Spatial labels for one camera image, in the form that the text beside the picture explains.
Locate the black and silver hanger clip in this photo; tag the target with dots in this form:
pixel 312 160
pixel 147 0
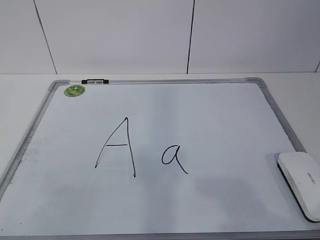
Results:
pixel 95 81

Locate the white board with grey frame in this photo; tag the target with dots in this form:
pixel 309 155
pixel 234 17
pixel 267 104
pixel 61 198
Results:
pixel 153 160

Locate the white whiteboard eraser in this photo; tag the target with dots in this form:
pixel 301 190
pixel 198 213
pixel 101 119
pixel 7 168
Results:
pixel 302 174

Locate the green round magnet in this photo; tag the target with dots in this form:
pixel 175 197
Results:
pixel 74 90

